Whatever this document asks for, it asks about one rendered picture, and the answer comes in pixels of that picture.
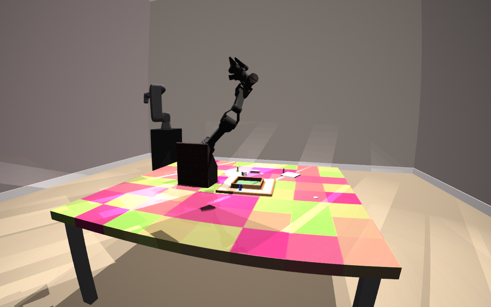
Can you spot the ring of white arrow squares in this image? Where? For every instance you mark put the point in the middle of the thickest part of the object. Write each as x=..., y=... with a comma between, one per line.
x=248, y=182

